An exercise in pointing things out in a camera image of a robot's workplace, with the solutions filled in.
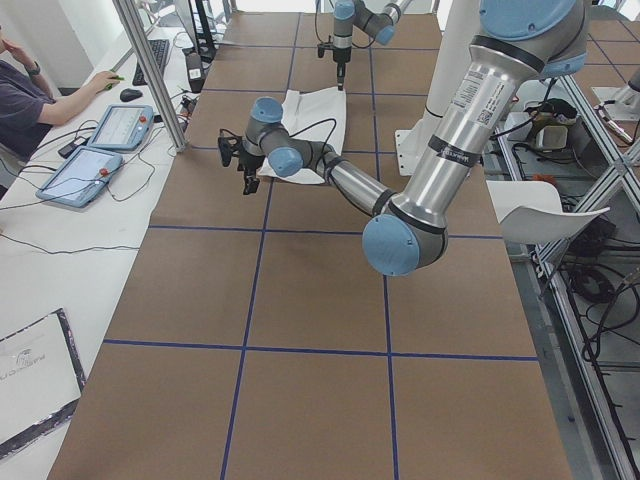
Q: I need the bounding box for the black keyboard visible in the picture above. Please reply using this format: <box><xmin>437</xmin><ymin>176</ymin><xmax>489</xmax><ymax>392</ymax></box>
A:
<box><xmin>132</xmin><ymin>38</ymin><xmax>172</xmax><ymax>86</ymax></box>

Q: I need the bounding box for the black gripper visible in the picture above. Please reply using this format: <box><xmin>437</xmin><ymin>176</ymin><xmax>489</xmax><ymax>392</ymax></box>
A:
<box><xmin>238</xmin><ymin>147</ymin><xmax>265</xmax><ymax>195</ymax></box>
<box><xmin>332</xmin><ymin>47</ymin><xmax>350</xmax><ymax>91</ymax></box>

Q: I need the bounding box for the seated person in grey shirt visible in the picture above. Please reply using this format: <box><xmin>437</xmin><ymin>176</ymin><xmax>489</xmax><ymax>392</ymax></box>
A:
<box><xmin>1</xmin><ymin>38</ymin><xmax>121</xmax><ymax>161</ymax></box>

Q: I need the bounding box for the white camera pole base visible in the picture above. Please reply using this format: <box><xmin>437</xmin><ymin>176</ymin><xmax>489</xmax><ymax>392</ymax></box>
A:
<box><xmin>395</xmin><ymin>0</ymin><xmax>480</xmax><ymax>177</ymax></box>

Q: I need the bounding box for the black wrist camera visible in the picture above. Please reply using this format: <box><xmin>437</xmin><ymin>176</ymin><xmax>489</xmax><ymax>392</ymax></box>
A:
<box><xmin>217</xmin><ymin>128</ymin><xmax>242</xmax><ymax>167</ymax></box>
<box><xmin>317</xmin><ymin>42</ymin><xmax>333</xmax><ymax>58</ymax></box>

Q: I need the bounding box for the black computer mouse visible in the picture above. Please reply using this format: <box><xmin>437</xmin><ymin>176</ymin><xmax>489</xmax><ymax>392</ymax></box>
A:
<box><xmin>119</xmin><ymin>88</ymin><xmax>143</xmax><ymax>103</ymax></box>

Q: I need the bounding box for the blue teach pendant far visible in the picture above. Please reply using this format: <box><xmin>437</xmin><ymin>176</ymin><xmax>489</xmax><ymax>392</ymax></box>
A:
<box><xmin>88</xmin><ymin>104</ymin><xmax>154</xmax><ymax>152</ymax></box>

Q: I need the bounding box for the blue teach pendant near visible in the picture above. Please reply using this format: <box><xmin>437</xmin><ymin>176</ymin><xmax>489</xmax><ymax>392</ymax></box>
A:
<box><xmin>35</xmin><ymin>146</ymin><xmax>123</xmax><ymax>208</ymax></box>

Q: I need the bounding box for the white plastic chair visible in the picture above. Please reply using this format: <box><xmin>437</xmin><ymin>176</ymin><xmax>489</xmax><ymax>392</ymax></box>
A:
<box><xmin>487</xmin><ymin>180</ymin><xmax>610</xmax><ymax>245</ymax></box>

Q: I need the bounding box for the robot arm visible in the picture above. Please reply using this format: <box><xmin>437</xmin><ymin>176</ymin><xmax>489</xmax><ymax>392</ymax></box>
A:
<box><xmin>218</xmin><ymin>1</ymin><xmax>590</xmax><ymax>276</ymax></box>
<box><xmin>328</xmin><ymin>0</ymin><xmax>412</xmax><ymax>91</ymax></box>

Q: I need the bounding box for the white long-sleeve printed shirt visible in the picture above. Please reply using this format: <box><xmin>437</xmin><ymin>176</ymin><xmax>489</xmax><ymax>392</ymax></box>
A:
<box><xmin>282</xmin><ymin>86</ymin><xmax>347</xmax><ymax>154</ymax></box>

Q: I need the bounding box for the aluminium frame post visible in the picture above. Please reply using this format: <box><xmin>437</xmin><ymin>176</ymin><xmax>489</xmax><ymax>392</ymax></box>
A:
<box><xmin>113</xmin><ymin>0</ymin><xmax>187</xmax><ymax>153</ymax></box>

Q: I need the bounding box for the blue teach pendant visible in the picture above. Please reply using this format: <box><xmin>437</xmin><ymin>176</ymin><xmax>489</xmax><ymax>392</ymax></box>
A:
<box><xmin>88</xmin><ymin>104</ymin><xmax>154</xmax><ymax>152</ymax></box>
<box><xmin>35</xmin><ymin>146</ymin><xmax>123</xmax><ymax>208</ymax></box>

